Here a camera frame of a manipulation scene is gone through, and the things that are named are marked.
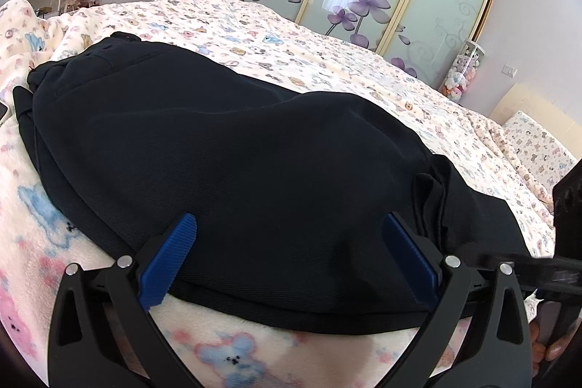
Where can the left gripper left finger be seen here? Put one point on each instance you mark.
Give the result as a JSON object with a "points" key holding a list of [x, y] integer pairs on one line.
{"points": [[159, 261]]}

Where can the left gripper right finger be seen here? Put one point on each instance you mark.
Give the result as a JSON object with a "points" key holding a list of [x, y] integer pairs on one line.
{"points": [[416, 259]]}

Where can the black pants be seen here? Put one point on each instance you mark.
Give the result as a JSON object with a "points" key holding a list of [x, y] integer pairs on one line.
{"points": [[289, 190]]}

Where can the bear print pillow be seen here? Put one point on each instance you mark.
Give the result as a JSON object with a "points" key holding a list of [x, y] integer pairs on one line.
{"points": [[542, 154]]}

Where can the fleece bear print blanket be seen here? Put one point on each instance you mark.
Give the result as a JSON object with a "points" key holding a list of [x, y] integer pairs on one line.
{"points": [[73, 313]]}

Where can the beige headboard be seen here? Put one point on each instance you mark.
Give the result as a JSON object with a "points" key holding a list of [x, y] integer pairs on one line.
{"points": [[563, 127]]}

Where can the plush toy tube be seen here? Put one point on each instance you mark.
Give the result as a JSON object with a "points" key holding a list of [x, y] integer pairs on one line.
{"points": [[462, 71]]}

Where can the black smartphone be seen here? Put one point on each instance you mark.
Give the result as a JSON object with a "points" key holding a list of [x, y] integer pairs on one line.
{"points": [[4, 113]]}

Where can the floral bed sheet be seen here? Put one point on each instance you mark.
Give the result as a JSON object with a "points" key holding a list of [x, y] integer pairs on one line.
{"points": [[255, 41]]}

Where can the wall socket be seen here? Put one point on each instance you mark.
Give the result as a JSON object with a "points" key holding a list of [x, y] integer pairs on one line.
{"points": [[509, 71]]}

